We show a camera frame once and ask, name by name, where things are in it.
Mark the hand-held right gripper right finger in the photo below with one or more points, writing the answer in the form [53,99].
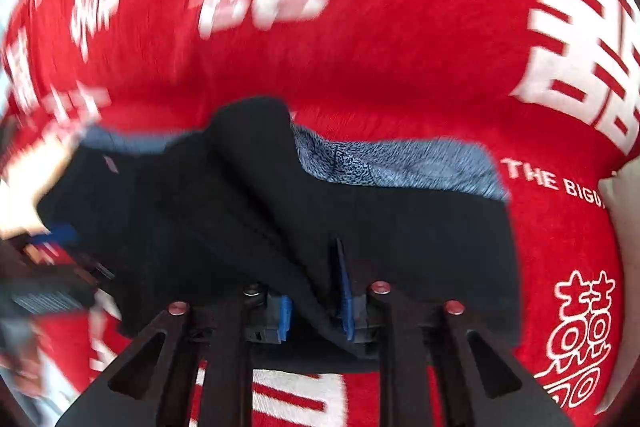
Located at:
[346,302]

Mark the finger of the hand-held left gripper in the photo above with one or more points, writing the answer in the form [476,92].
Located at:
[57,239]

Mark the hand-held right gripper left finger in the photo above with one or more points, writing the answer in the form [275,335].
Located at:
[281,318]

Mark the black pants with blue trim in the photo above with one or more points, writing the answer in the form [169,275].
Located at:
[240,217]

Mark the red printed blanket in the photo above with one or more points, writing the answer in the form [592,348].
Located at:
[390,32]

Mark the cream square pillow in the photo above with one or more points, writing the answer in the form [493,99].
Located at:
[622,197]

